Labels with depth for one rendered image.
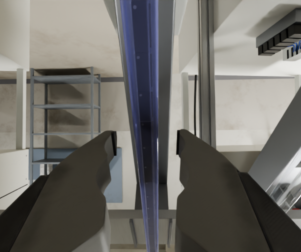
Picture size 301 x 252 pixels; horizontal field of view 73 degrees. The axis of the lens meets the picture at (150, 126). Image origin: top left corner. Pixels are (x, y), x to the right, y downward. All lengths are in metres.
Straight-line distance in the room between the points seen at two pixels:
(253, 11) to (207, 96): 0.24
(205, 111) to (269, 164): 0.27
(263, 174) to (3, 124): 4.05
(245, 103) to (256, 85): 0.34
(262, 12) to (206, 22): 0.16
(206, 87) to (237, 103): 2.95
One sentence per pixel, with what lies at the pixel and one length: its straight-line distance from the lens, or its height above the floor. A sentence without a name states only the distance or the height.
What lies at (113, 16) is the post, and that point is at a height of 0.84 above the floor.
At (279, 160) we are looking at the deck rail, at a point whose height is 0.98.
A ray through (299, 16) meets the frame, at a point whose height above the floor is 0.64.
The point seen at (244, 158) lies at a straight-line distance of 0.85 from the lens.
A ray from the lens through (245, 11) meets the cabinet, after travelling 0.64.
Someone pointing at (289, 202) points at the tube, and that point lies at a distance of 0.20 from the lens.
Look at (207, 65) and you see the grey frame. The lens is 0.68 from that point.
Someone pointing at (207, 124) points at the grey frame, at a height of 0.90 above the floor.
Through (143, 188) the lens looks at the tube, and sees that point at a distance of 0.16.
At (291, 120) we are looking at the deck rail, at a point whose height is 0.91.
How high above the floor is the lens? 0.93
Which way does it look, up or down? 2 degrees down
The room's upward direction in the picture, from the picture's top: 179 degrees clockwise
